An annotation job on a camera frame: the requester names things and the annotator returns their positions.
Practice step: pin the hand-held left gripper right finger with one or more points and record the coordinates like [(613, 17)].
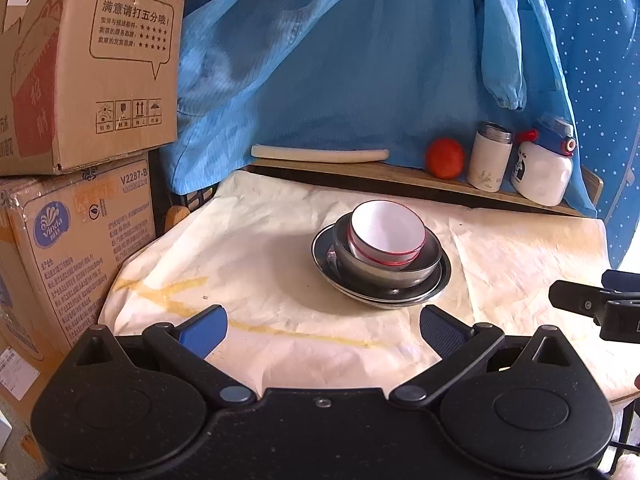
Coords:
[(440, 332)]

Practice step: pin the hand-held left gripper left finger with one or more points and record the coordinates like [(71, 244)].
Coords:
[(205, 330)]

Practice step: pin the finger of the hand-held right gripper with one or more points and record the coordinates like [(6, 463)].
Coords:
[(575, 297), (622, 281)]

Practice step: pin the steel bowl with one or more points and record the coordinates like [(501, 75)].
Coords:
[(390, 275)]

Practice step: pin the white red-rimmed ceramic bowl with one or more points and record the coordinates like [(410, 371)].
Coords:
[(395, 261), (385, 225)]

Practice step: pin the steel plate with blue sticker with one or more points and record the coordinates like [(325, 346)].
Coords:
[(327, 255)]

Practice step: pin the cream tablecloth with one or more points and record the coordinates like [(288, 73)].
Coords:
[(250, 250)]

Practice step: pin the wooden furniture corner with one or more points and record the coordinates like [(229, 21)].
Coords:
[(176, 217)]

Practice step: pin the black plastic crate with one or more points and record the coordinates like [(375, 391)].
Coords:
[(195, 199)]

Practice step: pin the white water bottle blue lid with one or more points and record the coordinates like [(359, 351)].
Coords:
[(542, 170)]

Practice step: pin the cardboard box with blue logo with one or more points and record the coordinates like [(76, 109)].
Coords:
[(75, 250)]

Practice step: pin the white thermos cup steel lid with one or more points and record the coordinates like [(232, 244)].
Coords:
[(489, 160)]

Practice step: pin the red tomato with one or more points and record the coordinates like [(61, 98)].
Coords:
[(444, 158)]

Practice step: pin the blue white-dotted cloth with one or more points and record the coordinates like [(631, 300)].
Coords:
[(600, 85)]

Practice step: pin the long white stick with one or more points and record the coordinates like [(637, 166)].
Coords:
[(320, 154)]

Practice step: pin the cardboard box with speech bubble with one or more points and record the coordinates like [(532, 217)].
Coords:
[(90, 85)]

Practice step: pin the light blue hanging garment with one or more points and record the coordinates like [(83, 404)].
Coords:
[(350, 60)]

